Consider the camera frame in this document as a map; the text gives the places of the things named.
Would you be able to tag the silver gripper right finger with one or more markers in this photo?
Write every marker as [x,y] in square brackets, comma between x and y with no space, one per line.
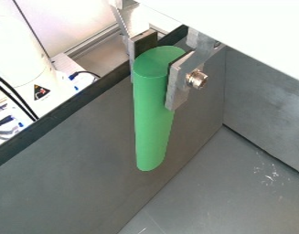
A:
[186,74]

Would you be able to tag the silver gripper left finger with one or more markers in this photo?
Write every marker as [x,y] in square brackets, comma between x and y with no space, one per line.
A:
[139,37]

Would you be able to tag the green oval cylinder peg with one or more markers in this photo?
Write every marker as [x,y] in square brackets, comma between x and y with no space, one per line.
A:
[152,118]

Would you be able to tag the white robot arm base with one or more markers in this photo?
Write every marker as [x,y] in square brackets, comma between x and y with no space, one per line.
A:
[32,87]

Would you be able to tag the blue-tipped cable connector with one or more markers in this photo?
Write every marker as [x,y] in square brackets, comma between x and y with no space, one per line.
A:
[81,79]

